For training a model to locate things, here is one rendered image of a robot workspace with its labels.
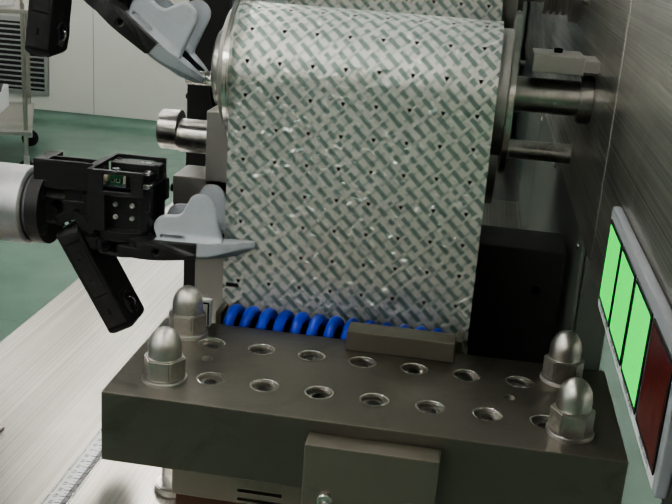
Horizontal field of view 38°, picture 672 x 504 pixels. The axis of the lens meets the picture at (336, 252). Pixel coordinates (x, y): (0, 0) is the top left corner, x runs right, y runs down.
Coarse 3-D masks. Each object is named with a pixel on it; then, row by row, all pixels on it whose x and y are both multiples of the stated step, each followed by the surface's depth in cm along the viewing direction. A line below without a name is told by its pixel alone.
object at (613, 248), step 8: (608, 240) 65; (616, 240) 61; (608, 248) 64; (616, 248) 61; (608, 256) 64; (616, 256) 61; (608, 264) 63; (616, 264) 60; (608, 272) 63; (608, 280) 63; (600, 288) 66; (608, 288) 62; (600, 296) 65; (608, 296) 62; (608, 304) 62; (608, 312) 61
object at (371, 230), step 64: (256, 192) 90; (320, 192) 89; (384, 192) 88; (448, 192) 87; (256, 256) 92; (320, 256) 91; (384, 256) 90; (448, 256) 89; (384, 320) 92; (448, 320) 91
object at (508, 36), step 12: (504, 36) 86; (504, 48) 85; (504, 60) 85; (504, 72) 84; (216, 84) 88; (504, 84) 84; (504, 96) 84; (504, 108) 85; (504, 120) 85; (492, 132) 86; (492, 144) 88
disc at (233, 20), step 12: (240, 0) 88; (252, 0) 92; (240, 12) 88; (228, 24) 86; (228, 36) 86; (228, 48) 86; (228, 60) 86; (228, 72) 86; (228, 84) 87; (228, 96) 87; (228, 108) 88
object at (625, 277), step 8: (624, 256) 58; (624, 264) 57; (624, 272) 57; (624, 280) 57; (632, 280) 54; (616, 288) 59; (624, 288) 57; (616, 296) 59; (624, 296) 56; (616, 304) 59; (624, 304) 56; (616, 312) 58; (624, 312) 56; (616, 320) 58; (624, 320) 55; (616, 328) 58; (624, 328) 55; (616, 336) 57; (616, 344) 57
